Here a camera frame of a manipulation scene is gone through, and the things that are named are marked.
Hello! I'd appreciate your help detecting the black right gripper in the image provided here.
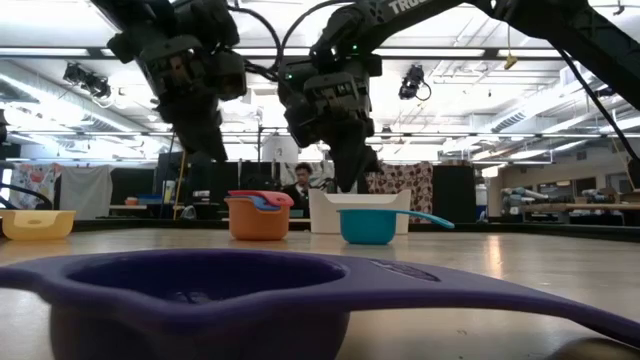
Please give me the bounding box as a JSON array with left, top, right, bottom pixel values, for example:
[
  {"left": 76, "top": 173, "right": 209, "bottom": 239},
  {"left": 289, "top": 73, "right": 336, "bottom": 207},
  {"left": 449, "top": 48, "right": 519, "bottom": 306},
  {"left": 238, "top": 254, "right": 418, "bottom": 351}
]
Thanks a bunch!
[{"left": 283, "top": 69, "right": 384, "bottom": 194}]

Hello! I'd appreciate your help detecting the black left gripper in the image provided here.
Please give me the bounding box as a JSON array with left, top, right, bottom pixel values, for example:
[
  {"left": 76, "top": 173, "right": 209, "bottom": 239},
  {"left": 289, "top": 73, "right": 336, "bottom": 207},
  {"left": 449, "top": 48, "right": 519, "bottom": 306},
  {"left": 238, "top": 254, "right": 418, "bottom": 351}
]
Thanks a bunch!
[{"left": 139, "top": 34, "right": 230, "bottom": 162}]

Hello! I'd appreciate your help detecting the white plastic basket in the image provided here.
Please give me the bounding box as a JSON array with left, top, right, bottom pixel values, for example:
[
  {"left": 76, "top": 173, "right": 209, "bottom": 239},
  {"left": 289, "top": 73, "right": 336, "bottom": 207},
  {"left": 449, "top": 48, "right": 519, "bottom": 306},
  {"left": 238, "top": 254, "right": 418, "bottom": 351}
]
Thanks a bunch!
[{"left": 307, "top": 188, "right": 412, "bottom": 236}]

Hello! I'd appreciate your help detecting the teal measuring cup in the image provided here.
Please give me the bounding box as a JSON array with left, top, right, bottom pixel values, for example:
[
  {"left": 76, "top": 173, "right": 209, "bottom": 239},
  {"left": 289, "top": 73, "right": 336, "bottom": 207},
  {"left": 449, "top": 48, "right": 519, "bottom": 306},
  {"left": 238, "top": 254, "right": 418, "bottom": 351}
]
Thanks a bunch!
[{"left": 336, "top": 208, "right": 456, "bottom": 246}]

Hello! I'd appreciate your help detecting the red measuring cup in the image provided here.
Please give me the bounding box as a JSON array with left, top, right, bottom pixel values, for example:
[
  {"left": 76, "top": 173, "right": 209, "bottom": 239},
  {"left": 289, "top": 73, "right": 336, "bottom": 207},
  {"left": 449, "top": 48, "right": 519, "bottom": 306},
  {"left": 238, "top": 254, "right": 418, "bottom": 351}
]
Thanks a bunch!
[{"left": 227, "top": 189, "right": 295, "bottom": 208}]

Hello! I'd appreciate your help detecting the orange measuring cup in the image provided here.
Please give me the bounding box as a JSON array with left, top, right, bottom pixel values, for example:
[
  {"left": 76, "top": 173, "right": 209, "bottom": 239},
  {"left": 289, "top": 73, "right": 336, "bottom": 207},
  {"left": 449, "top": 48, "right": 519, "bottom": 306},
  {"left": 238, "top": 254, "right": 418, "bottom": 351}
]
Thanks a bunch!
[{"left": 223, "top": 196, "right": 291, "bottom": 242}]

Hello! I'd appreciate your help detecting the purple measuring cup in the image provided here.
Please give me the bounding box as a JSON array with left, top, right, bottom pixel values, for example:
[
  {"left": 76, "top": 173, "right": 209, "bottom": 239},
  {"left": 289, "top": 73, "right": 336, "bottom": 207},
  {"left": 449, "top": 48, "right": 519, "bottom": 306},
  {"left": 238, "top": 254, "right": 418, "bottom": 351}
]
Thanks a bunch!
[{"left": 0, "top": 248, "right": 640, "bottom": 360}]

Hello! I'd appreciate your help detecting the yellow measuring cup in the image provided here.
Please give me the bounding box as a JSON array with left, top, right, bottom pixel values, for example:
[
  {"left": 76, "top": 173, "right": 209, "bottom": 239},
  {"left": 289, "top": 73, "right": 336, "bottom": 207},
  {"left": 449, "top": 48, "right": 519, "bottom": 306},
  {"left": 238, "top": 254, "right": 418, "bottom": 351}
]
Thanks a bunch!
[{"left": 0, "top": 209, "right": 77, "bottom": 242}]

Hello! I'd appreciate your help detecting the brown dotted curtain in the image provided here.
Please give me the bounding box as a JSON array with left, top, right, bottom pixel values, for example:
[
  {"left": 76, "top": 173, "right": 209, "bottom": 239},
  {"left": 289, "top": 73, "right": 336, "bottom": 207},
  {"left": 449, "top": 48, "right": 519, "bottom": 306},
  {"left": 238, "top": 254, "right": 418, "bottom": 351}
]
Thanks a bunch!
[{"left": 363, "top": 161, "right": 434, "bottom": 224}]

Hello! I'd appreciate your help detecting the black screen panel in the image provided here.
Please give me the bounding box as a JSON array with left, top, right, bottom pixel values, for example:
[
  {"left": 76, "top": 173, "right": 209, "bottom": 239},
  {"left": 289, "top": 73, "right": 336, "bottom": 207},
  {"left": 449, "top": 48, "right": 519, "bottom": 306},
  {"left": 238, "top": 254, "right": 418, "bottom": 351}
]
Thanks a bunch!
[{"left": 155, "top": 148, "right": 214, "bottom": 219}]

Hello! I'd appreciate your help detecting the person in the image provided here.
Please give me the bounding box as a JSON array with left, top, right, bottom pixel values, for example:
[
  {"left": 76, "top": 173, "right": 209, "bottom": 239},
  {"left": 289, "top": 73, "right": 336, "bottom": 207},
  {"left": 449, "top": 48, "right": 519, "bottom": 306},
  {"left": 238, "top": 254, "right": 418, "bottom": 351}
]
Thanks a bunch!
[{"left": 280, "top": 162, "right": 315, "bottom": 211}]

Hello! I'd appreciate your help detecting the white cylinder tank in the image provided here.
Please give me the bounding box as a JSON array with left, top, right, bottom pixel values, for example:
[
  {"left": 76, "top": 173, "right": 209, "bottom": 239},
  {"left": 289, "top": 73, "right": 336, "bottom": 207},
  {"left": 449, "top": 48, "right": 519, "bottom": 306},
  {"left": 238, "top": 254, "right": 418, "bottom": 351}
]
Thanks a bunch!
[{"left": 260, "top": 135, "right": 300, "bottom": 164}]

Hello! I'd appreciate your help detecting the black partition panel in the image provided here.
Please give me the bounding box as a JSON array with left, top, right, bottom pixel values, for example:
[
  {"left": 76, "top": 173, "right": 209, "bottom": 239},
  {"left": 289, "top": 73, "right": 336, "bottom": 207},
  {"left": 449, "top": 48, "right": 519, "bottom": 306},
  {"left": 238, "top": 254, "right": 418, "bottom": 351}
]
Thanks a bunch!
[{"left": 430, "top": 164, "right": 477, "bottom": 224}]

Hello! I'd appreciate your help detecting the grey hanging cloth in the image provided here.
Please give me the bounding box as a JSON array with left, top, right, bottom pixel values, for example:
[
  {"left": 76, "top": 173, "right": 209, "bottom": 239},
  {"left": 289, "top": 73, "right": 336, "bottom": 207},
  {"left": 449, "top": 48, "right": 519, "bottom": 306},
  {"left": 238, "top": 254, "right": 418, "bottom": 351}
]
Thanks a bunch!
[{"left": 59, "top": 164, "right": 115, "bottom": 219}]

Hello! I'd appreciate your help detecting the floral patterned cloth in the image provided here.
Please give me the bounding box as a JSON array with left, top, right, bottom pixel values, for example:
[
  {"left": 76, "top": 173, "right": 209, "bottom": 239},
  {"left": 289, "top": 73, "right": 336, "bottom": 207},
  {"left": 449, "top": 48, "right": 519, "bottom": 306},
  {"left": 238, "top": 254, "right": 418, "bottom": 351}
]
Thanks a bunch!
[{"left": 9, "top": 163, "right": 64, "bottom": 220}]

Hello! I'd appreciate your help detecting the black curved bar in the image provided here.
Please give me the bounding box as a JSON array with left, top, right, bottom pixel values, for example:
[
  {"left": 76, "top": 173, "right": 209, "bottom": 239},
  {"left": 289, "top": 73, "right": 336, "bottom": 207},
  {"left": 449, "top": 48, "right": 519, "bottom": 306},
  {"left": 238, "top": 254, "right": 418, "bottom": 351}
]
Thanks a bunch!
[{"left": 0, "top": 182, "right": 54, "bottom": 211}]

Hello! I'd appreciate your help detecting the grey air vent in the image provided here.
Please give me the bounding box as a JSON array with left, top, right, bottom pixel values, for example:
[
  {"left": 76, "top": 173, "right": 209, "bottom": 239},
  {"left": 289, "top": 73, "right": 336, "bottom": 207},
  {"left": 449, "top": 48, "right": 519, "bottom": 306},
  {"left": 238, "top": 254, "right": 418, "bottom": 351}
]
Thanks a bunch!
[{"left": 559, "top": 62, "right": 583, "bottom": 90}]

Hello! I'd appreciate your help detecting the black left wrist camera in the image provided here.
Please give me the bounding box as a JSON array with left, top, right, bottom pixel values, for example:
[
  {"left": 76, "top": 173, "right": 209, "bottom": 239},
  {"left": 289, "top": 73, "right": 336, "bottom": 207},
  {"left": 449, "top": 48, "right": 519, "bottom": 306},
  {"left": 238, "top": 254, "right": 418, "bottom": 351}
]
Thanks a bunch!
[{"left": 149, "top": 44, "right": 206, "bottom": 95}]

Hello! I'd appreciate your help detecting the black metal table frame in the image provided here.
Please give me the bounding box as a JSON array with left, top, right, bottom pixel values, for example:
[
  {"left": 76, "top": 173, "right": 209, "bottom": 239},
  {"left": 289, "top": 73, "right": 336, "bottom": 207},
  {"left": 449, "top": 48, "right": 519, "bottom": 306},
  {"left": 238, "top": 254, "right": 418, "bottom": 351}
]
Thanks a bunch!
[{"left": 0, "top": 215, "right": 640, "bottom": 244}]

